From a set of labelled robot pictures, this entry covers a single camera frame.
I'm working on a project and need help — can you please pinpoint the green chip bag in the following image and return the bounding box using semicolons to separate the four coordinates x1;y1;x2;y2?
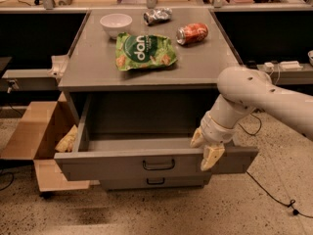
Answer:
115;32;177;71

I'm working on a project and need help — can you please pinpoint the white bowl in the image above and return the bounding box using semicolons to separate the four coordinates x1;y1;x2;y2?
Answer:
100;14;133;39

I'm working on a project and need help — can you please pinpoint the grey drawer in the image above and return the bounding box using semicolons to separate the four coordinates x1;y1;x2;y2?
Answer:
100;172;211;191
55;91;258;181

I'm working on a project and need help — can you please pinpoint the snack bag in box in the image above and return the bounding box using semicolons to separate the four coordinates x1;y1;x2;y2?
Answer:
55;125;77;153

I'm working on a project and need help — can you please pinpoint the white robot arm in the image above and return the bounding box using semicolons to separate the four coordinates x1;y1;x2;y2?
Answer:
190;67;313;171

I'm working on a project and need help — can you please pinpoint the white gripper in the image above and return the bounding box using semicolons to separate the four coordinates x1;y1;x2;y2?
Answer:
190;111;235;171

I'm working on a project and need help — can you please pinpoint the grey drawer cabinet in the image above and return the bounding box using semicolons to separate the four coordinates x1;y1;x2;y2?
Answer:
58;7;250;192

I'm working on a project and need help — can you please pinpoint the grey bottom drawer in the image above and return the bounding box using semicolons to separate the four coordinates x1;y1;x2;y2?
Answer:
100;172;211;191

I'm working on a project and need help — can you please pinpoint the black floor cable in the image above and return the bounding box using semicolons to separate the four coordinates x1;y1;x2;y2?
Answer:
238;113;313;219

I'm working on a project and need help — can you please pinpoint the crushed silver can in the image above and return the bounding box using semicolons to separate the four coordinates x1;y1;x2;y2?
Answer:
143;8;172;25

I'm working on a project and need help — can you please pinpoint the white power strip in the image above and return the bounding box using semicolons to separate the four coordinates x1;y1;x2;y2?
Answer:
263;61;302;71

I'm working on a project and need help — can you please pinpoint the cardboard box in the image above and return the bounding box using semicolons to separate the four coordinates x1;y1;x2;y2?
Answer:
1;94;90;192

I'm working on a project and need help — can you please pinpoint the grey top drawer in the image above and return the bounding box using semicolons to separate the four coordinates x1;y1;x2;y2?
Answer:
55;91;258;181

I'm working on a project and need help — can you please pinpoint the orange soda can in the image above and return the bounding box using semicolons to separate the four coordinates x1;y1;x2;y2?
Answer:
176;23;208;45

